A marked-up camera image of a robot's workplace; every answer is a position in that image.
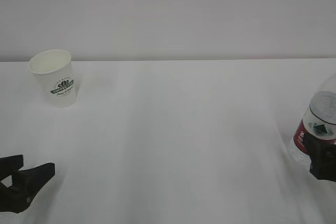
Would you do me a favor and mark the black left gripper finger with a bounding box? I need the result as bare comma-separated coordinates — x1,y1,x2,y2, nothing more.
0,155,24,181
1,163,55,207

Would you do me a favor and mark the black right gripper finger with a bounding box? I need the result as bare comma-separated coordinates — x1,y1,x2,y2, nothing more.
303,133,335,182

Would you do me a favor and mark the white paper cup green logo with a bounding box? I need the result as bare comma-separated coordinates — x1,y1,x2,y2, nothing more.
28,49,77,108

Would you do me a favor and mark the Nongfu Spring water bottle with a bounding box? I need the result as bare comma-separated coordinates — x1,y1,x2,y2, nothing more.
289,74,335,168

